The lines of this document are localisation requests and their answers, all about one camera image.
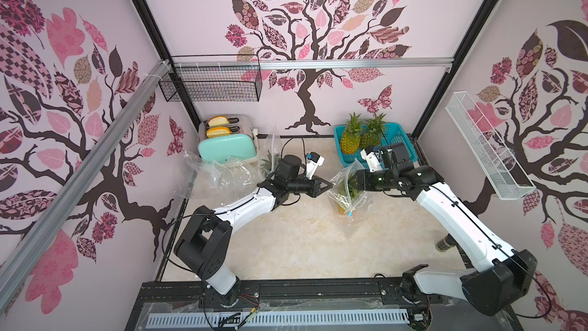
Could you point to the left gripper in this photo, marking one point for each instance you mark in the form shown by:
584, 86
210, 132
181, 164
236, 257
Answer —
314, 187

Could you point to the toast slice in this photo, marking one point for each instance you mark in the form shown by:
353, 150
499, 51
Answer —
215, 132
218, 121

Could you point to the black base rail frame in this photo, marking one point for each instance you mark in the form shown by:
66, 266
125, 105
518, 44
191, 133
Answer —
373, 293

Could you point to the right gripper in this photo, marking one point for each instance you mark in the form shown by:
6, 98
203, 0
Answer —
364, 180

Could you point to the clear zip bag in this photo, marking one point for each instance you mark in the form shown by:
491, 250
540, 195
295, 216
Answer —
224, 183

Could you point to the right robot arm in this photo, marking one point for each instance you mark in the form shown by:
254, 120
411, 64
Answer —
499, 276

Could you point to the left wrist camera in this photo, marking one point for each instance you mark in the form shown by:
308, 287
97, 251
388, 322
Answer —
313, 161

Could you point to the toast slice front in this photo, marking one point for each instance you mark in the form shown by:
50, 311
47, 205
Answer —
215, 132

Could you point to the mint green toaster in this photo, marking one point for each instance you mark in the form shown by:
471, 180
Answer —
242, 144

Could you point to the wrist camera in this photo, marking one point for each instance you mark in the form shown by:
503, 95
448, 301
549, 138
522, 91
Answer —
313, 161
371, 157

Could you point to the white wire wall shelf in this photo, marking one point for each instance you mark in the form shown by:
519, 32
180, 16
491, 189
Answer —
497, 160

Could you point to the white slotted cable duct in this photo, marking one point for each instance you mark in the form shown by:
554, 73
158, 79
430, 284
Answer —
276, 319

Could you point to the aluminium rail back wall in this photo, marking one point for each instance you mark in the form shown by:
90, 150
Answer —
325, 64

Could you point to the black wire wall basket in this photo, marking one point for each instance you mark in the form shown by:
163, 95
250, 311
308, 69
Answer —
213, 78

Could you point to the aluminium rail wall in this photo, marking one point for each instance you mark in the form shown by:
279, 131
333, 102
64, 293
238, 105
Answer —
25, 256
325, 64

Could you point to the aluminium rail left wall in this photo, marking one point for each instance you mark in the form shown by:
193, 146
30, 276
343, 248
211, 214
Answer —
25, 256

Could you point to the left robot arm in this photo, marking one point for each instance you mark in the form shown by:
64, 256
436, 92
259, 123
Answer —
203, 244

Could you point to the teal plastic basket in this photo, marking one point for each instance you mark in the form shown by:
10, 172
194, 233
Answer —
393, 133

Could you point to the spice jar right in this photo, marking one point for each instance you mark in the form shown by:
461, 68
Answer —
446, 243

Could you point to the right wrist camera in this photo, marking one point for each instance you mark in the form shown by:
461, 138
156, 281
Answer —
371, 157

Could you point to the toast slice rear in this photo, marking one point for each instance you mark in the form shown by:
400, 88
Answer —
218, 121

